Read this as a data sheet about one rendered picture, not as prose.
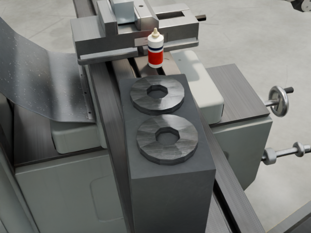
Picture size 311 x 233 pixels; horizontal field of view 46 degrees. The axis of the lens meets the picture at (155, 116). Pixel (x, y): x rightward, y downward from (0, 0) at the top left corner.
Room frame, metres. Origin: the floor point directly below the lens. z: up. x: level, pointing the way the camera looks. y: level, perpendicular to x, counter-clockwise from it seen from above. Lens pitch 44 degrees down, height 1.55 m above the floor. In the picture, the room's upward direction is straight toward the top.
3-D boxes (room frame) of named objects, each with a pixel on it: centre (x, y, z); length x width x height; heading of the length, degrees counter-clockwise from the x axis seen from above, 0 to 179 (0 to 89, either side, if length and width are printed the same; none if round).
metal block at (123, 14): (0.92, 0.09, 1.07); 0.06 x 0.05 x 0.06; 16
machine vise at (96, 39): (0.92, 0.06, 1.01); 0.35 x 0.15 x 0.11; 106
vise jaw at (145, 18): (0.93, 0.03, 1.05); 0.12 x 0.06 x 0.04; 16
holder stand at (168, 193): (0.41, -0.01, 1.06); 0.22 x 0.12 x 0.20; 8
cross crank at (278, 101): (0.98, -0.41, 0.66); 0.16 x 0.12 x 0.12; 105
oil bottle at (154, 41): (0.81, 0.00, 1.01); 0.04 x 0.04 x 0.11
